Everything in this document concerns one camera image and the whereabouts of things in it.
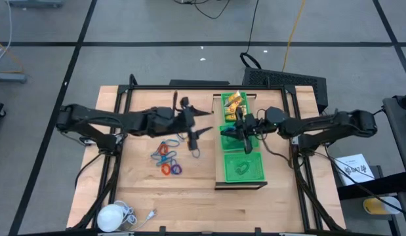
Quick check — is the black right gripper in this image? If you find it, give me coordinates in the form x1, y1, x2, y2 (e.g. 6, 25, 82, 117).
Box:
220, 109, 266, 155

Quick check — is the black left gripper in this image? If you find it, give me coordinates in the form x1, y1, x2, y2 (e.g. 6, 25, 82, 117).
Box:
156, 96, 214, 151

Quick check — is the green coil keychain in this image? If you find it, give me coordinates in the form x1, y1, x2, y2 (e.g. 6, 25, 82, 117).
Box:
234, 161, 253, 176

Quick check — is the grey desk foot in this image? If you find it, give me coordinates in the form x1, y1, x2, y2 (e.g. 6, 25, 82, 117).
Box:
0, 71, 28, 84

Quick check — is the green plastic slotted basket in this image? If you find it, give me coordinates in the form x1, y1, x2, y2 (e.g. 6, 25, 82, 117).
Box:
218, 124, 260, 152
220, 91, 251, 125
223, 151, 267, 183

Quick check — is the white printed booklet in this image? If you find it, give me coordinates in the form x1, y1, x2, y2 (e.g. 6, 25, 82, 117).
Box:
335, 153, 376, 187

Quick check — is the white dome lamp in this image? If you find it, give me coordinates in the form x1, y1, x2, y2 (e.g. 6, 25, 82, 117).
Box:
96, 203, 125, 233

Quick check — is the yellow white bottle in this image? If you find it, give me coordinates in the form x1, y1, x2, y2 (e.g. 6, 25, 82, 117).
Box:
362, 195, 403, 216

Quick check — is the black equipment cart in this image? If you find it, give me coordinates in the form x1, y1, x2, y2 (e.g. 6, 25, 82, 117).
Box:
336, 93, 406, 236

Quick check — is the black aluminium table frame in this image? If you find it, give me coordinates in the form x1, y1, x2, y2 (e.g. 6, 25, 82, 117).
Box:
71, 74, 346, 236

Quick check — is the black floor cable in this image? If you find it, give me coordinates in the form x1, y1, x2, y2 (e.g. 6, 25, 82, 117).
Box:
239, 0, 261, 69

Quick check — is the yellow floor cable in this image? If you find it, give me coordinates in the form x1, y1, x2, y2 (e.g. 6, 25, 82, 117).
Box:
282, 0, 306, 72

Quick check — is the white lamp cable with plug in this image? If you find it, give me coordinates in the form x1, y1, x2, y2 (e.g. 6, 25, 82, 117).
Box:
113, 200, 157, 232

